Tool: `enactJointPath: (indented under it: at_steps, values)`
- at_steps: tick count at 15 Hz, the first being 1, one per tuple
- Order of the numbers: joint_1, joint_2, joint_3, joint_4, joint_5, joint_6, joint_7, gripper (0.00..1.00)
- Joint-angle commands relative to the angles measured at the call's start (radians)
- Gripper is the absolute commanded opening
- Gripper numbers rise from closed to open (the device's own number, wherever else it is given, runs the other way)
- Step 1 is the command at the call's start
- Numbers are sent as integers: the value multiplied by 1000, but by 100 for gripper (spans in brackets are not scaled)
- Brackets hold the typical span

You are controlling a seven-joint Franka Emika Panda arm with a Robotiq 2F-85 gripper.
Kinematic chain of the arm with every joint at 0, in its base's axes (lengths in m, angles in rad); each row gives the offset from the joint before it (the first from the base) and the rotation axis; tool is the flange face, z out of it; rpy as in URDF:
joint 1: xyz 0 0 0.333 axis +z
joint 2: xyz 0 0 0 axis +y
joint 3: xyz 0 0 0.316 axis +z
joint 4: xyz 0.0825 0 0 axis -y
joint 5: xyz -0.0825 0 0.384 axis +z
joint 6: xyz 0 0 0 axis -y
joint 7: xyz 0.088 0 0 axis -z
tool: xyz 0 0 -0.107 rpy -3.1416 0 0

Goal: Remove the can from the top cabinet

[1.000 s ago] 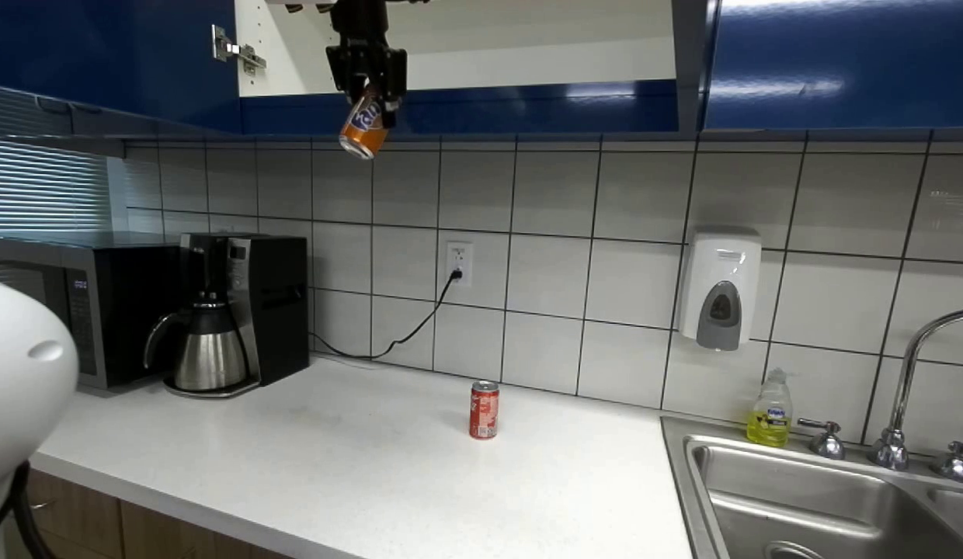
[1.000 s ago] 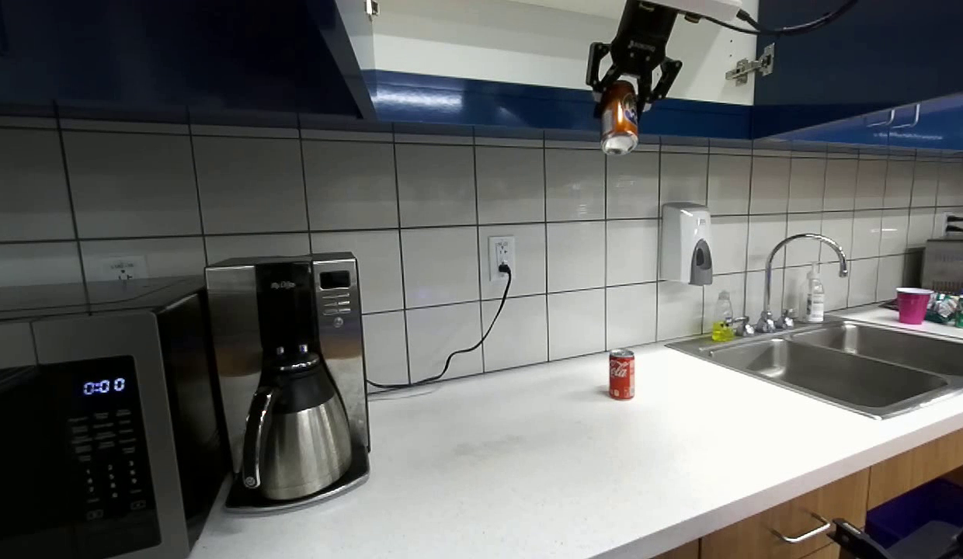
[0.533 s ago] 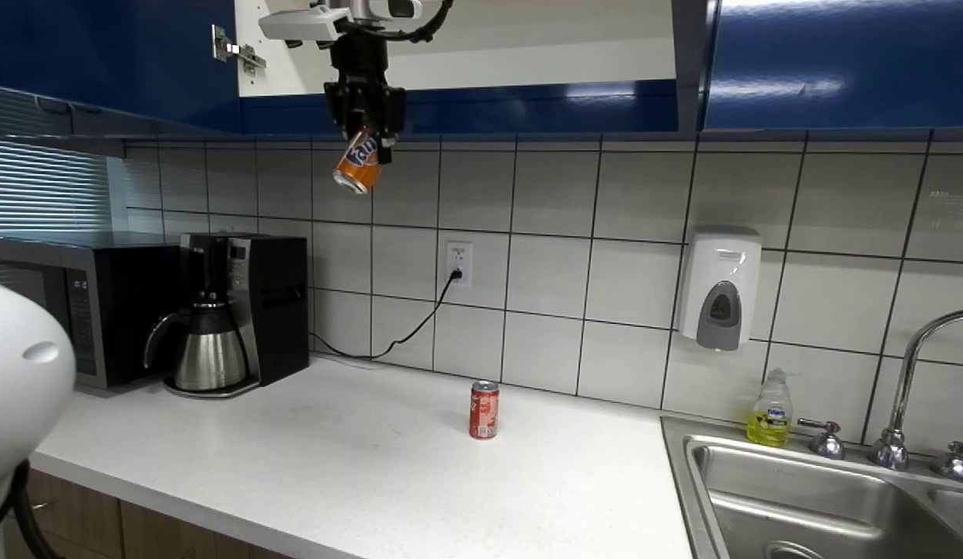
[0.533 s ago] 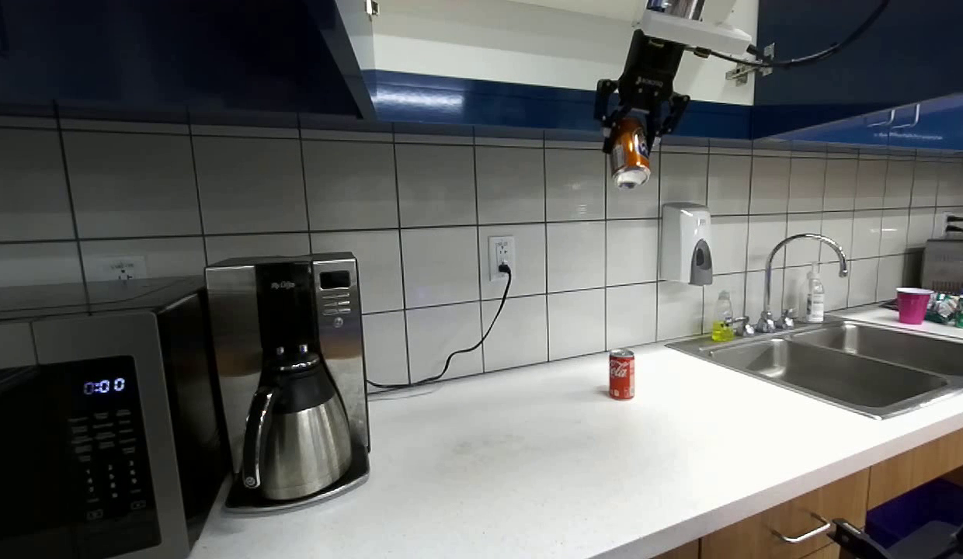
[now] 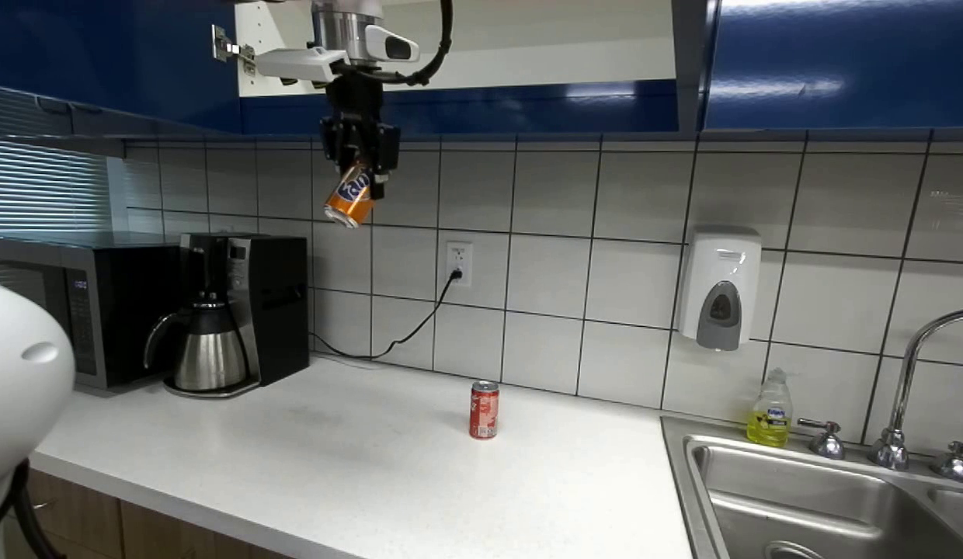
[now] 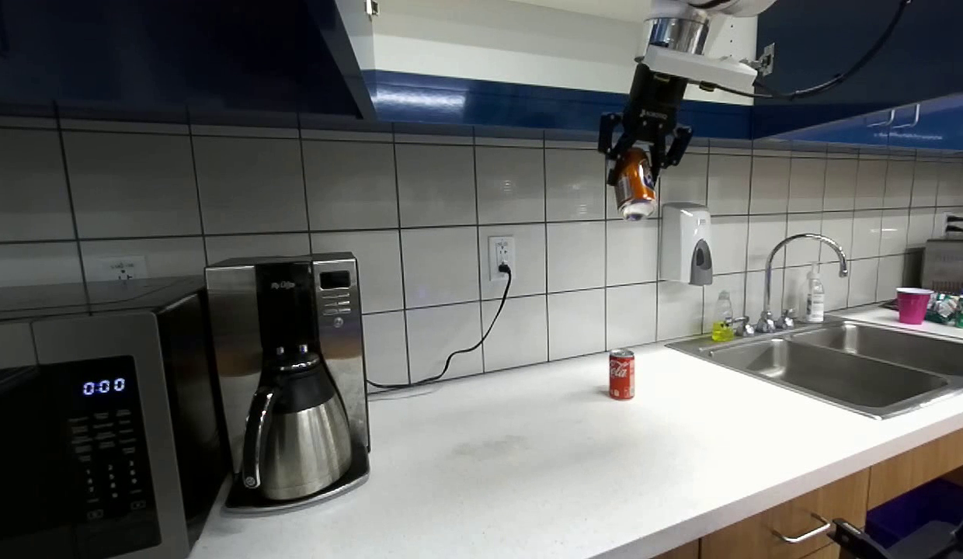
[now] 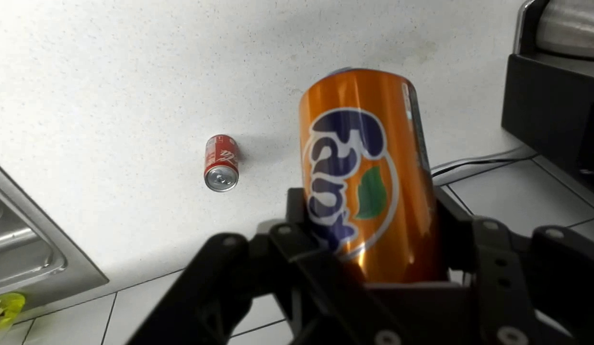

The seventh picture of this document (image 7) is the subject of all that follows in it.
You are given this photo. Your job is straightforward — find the steel coffee carafe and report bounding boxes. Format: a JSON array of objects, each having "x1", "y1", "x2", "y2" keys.
[{"x1": 534, "y1": 0, "x2": 594, "y2": 63}]

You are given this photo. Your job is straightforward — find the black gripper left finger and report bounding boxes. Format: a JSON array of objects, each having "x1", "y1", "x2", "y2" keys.
[{"x1": 126, "y1": 185, "x2": 375, "y2": 345}]

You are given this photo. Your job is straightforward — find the steel and black coffee maker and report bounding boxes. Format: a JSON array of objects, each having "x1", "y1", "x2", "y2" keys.
[{"x1": 500, "y1": 0, "x2": 594, "y2": 197}]

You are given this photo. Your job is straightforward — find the orange Fanta can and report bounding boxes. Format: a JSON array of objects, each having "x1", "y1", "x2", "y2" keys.
[{"x1": 297, "y1": 67, "x2": 448, "y2": 285}]

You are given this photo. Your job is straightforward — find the stainless steel sink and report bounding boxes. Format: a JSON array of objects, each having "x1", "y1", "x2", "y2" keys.
[{"x1": 0, "y1": 155, "x2": 111, "y2": 314}]

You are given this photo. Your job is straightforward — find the yellow dish scrubber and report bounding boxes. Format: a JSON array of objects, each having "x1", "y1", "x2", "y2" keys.
[{"x1": 0, "y1": 291, "x2": 28, "y2": 331}]

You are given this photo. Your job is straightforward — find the red cola can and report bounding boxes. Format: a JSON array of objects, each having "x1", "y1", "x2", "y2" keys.
[{"x1": 201, "y1": 132, "x2": 241, "y2": 193}]

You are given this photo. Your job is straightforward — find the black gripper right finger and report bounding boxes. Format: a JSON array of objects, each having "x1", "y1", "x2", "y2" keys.
[{"x1": 433, "y1": 184, "x2": 594, "y2": 345}]

